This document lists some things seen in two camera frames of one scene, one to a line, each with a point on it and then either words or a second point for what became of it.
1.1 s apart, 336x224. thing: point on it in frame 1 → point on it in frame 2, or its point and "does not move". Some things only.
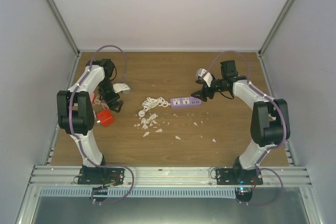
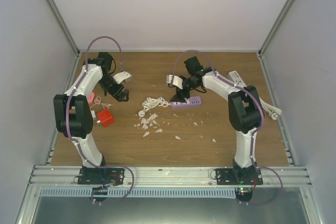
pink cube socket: (92, 97) does not move
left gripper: (109, 100) → (122, 95)
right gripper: (201, 93) → (180, 93)
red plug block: (105, 118) does not move
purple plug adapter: (184, 103) does not move
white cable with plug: (151, 103) does not move
